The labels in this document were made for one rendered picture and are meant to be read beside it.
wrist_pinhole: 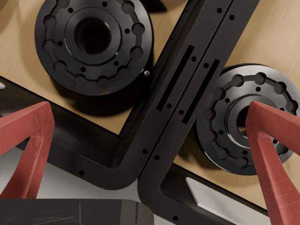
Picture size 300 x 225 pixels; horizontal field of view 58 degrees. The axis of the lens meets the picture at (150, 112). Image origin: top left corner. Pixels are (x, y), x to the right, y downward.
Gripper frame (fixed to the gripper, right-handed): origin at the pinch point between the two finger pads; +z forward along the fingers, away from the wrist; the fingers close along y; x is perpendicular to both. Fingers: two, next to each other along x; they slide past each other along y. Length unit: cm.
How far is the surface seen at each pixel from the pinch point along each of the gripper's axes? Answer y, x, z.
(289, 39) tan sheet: -13.9, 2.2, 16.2
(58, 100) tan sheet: 9.0, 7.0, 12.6
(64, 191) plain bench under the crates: 12.9, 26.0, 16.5
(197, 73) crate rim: -2.9, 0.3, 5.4
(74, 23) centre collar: 6.3, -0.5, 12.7
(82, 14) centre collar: 5.5, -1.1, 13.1
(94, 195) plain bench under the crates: 8.4, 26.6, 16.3
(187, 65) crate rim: -2.3, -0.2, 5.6
